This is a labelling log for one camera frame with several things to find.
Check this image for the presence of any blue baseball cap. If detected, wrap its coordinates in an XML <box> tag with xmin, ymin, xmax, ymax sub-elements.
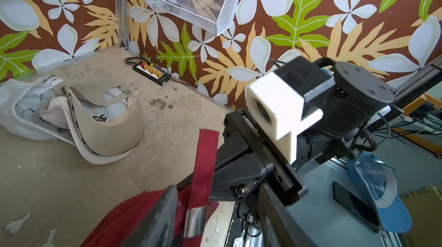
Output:
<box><xmin>346</xmin><ymin>152</ymin><xmax>413</xmax><ymax>233</ymax></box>

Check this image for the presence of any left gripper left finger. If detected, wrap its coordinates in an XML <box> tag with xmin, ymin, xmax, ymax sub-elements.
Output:
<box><xmin>120</xmin><ymin>186</ymin><xmax>178</xmax><ymax>247</ymax></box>

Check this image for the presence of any black smartphone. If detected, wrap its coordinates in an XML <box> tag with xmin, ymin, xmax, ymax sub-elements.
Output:
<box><xmin>332</xmin><ymin>181</ymin><xmax>380</xmax><ymax>233</ymax></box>

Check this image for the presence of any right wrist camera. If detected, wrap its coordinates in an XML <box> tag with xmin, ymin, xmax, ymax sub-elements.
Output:
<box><xmin>245</xmin><ymin>56</ymin><xmax>336</xmax><ymax>164</ymax></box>

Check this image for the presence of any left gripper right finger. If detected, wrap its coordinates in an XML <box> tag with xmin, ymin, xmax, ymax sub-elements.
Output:
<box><xmin>258</xmin><ymin>183</ymin><xmax>316</xmax><ymax>247</ymax></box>

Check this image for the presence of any cardboard box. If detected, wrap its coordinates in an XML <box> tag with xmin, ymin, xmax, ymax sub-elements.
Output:
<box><xmin>399</xmin><ymin>183</ymin><xmax>442</xmax><ymax>247</ymax></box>

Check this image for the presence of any black orange device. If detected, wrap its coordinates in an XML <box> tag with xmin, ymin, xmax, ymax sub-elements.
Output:
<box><xmin>124</xmin><ymin>57</ymin><xmax>170</xmax><ymax>86</ymax></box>

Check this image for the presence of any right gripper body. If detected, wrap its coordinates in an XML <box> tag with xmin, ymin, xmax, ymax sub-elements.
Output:
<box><xmin>175</xmin><ymin>108</ymin><xmax>310</xmax><ymax>208</ymax></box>

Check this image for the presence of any maroon baseball cap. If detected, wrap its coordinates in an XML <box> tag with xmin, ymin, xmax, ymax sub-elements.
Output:
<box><xmin>82</xmin><ymin>129</ymin><xmax>219</xmax><ymax>247</ymax></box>

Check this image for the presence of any beige baseball cap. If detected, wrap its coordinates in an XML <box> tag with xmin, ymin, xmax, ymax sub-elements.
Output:
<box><xmin>39</xmin><ymin>77</ymin><xmax>144</xmax><ymax>165</ymax></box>

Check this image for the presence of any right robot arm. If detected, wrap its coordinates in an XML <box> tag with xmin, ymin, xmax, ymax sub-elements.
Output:
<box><xmin>210</xmin><ymin>56</ymin><xmax>396</xmax><ymax>206</ymax></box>

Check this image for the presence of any white baseball cap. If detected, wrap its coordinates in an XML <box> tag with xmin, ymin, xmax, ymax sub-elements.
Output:
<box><xmin>1</xmin><ymin>75</ymin><xmax>75</xmax><ymax>145</ymax></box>

